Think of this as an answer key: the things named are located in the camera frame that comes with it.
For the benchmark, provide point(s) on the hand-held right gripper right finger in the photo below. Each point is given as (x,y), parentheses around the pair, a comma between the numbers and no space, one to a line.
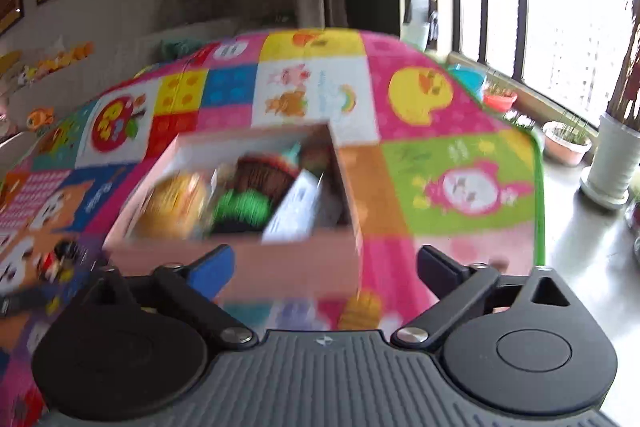
(440,268)

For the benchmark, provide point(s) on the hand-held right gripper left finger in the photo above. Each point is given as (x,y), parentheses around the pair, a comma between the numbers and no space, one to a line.
(216,265)

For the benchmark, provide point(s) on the pink cardboard box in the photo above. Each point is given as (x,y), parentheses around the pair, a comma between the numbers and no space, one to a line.
(280,262)

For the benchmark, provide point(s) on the crochet doll with red hat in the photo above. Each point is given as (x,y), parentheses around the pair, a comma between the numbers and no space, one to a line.
(250,192)

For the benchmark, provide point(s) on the yellow plush toy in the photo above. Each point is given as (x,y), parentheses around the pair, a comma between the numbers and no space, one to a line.
(172,204)

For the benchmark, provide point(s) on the white printed carton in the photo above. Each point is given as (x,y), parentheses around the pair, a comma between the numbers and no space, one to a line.
(295,207)

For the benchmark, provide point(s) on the teal crochet toy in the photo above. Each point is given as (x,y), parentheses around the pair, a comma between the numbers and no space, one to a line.
(291,154)

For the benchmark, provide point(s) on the colourful printed play mat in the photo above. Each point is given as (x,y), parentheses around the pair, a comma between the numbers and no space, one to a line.
(440,132)

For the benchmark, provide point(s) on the red plant pot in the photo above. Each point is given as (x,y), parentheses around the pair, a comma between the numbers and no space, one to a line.
(500,101)

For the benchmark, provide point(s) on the beige round plant pot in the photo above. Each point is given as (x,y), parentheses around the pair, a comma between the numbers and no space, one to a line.
(567,144)

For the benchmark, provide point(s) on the teal plastic basin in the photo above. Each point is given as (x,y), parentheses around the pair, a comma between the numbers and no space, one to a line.
(467,79)

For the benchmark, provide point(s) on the white potted plant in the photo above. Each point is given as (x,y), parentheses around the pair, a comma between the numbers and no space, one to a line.
(612,157)

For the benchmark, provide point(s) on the teal knitted cloth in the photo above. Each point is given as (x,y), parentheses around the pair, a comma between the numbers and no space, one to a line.
(179,48)

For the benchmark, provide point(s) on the orange fish wall sticker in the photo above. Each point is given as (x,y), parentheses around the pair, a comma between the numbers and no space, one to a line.
(41,118)

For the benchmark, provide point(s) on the colourful wall stickers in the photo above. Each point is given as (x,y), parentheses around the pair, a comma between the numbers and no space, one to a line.
(50,62)

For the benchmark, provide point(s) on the black window frame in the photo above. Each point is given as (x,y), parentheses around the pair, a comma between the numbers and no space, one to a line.
(522,7)

